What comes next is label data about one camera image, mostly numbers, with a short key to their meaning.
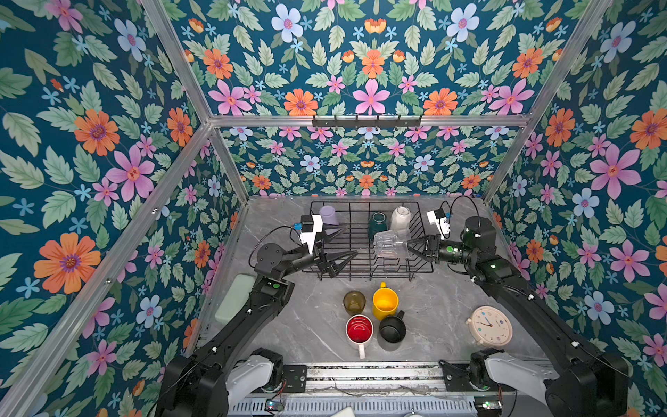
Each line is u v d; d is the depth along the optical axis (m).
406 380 0.75
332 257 0.57
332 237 0.68
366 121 0.92
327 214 0.95
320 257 0.59
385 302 0.88
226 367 0.43
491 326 0.80
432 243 0.63
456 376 0.73
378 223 0.94
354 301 0.88
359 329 0.82
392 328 0.82
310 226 0.56
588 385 0.38
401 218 0.96
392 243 0.66
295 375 0.74
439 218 0.67
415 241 0.70
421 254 0.66
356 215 1.13
